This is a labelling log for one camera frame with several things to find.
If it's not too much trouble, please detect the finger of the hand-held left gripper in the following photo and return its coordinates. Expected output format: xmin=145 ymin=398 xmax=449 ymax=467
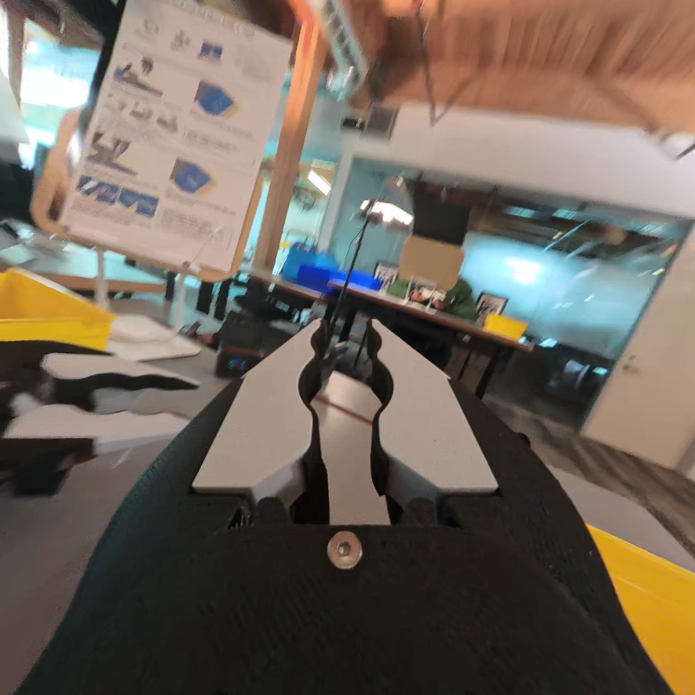
xmin=41 ymin=353 xmax=201 ymax=397
xmin=3 ymin=402 xmax=192 ymax=456

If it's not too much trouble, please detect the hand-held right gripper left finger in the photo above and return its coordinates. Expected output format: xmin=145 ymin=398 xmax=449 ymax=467
xmin=191 ymin=318 xmax=332 ymax=506

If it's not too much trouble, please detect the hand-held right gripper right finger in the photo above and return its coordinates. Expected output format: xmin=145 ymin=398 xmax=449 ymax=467
xmin=365 ymin=319 xmax=500 ymax=508

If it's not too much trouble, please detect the yellow plastic bin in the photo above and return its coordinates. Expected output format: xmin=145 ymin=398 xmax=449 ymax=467
xmin=589 ymin=524 xmax=695 ymax=695
xmin=0 ymin=268 xmax=116 ymax=351

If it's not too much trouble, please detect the black charging case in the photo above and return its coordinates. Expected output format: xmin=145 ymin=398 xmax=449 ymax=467
xmin=215 ymin=311 xmax=268 ymax=379

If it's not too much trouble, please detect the small yellow bin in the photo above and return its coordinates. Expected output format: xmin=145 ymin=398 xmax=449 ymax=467
xmin=483 ymin=313 xmax=529 ymax=338

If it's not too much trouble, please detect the wooden-edged desk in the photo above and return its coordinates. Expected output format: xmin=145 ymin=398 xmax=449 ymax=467
xmin=239 ymin=269 xmax=535 ymax=400

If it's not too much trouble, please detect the blue plastic bin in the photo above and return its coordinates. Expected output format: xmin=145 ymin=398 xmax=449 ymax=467
xmin=296 ymin=263 xmax=384 ymax=292

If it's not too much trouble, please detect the blue plastic tote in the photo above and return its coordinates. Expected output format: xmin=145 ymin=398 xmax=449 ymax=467
xmin=282 ymin=241 xmax=332 ymax=283

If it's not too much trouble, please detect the black tripod pole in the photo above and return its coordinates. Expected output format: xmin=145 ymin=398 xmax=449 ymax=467
xmin=325 ymin=197 xmax=383 ymax=348

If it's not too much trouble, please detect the printed instruction sheet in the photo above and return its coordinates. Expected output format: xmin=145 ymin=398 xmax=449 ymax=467
xmin=60 ymin=0 xmax=295 ymax=273

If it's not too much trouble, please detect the wooden post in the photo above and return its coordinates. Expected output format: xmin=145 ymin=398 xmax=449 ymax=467
xmin=253 ymin=22 xmax=328 ymax=272

